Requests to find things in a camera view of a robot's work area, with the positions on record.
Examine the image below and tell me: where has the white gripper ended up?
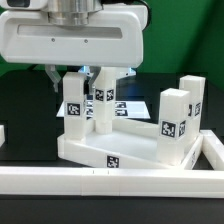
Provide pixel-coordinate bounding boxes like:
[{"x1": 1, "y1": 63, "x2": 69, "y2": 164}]
[{"x1": 0, "y1": 3, "x2": 147, "y2": 94}]

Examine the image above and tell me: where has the white desk top panel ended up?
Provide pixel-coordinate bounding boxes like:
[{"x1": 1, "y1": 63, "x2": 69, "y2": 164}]
[{"x1": 57, "y1": 119, "x2": 203, "y2": 170}]

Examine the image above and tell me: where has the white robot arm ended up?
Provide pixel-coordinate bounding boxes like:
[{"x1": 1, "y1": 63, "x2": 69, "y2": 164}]
[{"x1": 0, "y1": 0, "x2": 151, "y2": 85}]

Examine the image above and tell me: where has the sheet with four tags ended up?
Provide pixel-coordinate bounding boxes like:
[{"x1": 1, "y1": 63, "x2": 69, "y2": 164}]
[{"x1": 56, "y1": 100, "x2": 150, "y2": 119}]

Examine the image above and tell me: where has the white U-shaped obstacle fence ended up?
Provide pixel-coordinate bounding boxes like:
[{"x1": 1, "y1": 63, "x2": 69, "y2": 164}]
[{"x1": 0, "y1": 125, "x2": 224, "y2": 199}]

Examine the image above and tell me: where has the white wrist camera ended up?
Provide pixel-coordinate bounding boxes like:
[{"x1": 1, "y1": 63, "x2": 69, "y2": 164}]
[{"x1": 0, "y1": 0, "x2": 48, "y2": 11}]

